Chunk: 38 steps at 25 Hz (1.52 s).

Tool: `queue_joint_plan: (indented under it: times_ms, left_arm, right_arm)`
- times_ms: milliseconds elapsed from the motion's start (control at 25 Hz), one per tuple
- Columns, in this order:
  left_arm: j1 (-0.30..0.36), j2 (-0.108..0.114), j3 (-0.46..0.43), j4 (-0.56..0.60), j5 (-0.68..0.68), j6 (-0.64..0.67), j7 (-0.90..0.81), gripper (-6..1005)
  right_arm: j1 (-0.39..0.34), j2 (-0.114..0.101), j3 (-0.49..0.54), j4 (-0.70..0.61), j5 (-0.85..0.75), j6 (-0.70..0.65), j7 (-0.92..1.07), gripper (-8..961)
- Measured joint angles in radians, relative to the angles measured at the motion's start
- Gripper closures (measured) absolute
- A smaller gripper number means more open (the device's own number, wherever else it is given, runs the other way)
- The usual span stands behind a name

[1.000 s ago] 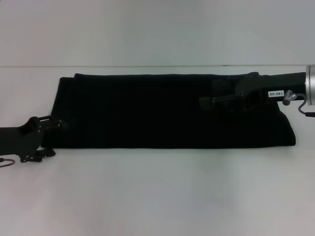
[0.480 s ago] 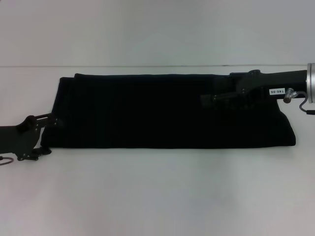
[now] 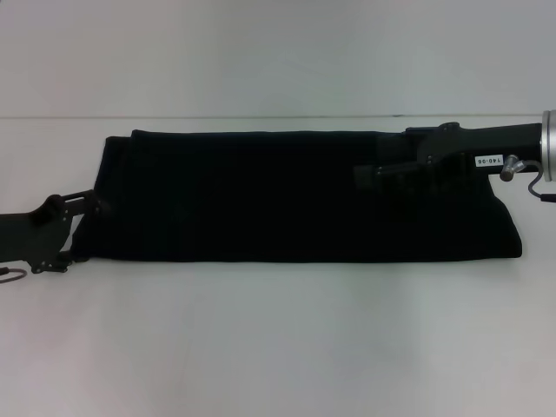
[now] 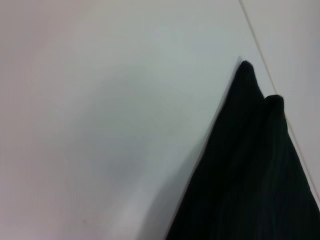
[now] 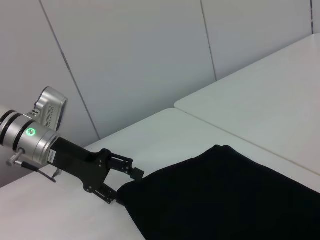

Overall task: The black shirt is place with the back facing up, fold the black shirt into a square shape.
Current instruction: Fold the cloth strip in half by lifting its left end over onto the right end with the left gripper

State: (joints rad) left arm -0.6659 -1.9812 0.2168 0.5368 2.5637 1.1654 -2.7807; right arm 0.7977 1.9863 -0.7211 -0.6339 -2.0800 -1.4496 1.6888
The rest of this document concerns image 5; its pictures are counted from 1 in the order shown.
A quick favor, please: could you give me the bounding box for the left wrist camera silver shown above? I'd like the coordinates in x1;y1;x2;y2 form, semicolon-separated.
29;86;69;133

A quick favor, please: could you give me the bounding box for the black shirt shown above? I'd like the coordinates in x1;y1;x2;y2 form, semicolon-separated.
116;144;320;240

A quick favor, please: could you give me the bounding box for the left gripper cable with connector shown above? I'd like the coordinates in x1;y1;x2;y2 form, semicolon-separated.
5;147;64;184

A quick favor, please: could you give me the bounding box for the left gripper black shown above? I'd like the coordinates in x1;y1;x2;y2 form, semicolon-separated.
48;137;146;208

